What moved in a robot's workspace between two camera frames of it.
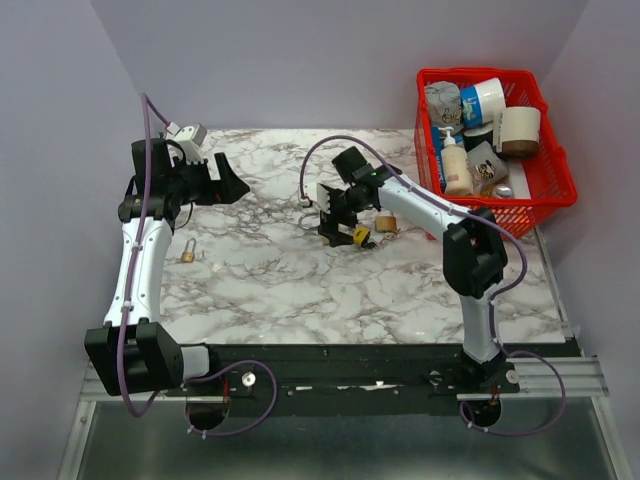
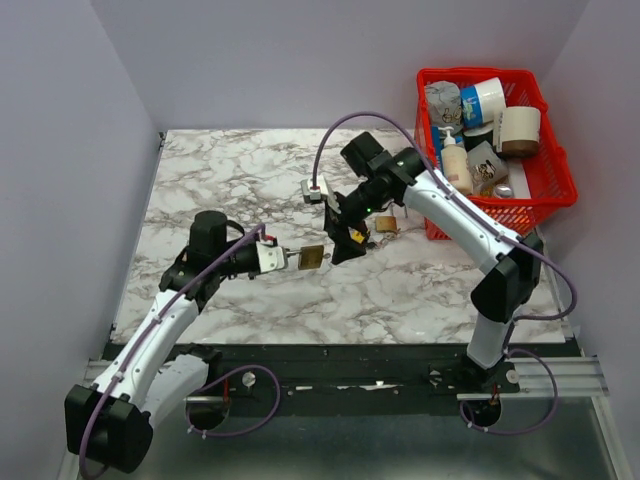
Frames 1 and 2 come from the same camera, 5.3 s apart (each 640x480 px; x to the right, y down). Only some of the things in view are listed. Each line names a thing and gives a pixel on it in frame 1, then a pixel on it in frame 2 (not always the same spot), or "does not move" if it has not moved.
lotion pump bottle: (457, 180) does not move
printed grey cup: (486, 165) does not move
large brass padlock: (310, 220) to (311, 257)
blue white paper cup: (480, 102) does not move
